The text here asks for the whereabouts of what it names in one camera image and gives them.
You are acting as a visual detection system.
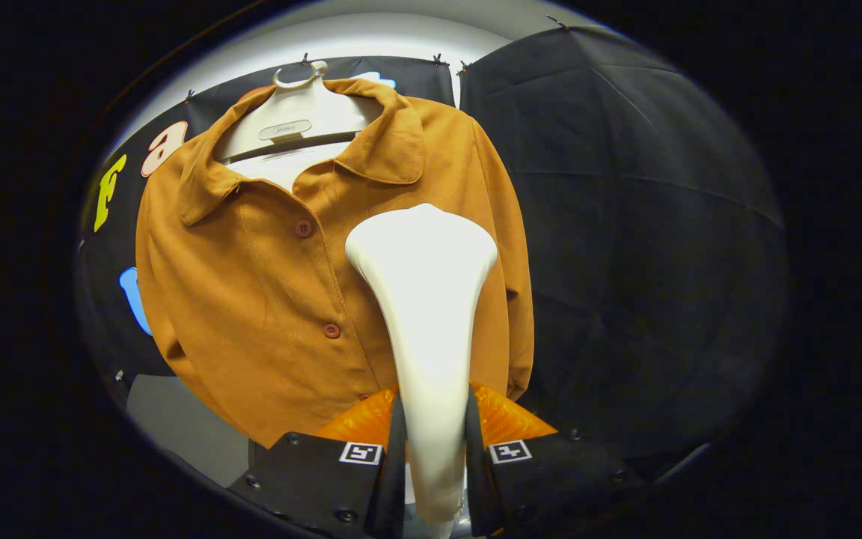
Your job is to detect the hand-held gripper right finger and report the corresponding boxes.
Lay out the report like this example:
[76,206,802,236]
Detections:
[465,382,650,539]

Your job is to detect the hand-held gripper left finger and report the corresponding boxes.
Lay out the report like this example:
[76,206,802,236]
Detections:
[224,386,408,539]

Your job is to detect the white garment steamer head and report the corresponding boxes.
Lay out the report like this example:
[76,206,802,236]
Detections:
[345,203,499,525]

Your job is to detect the orange button shirt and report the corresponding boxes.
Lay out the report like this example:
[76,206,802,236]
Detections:
[135,77,535,450]

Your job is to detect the white steamer hanger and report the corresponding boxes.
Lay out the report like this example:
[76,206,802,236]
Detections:
[215,61,385,162]

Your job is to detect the black backdrop cloth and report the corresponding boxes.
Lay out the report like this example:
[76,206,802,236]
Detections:
[76,26,789,480]

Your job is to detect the row of black clips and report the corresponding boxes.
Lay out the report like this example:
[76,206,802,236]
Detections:
[184,15,570,102]

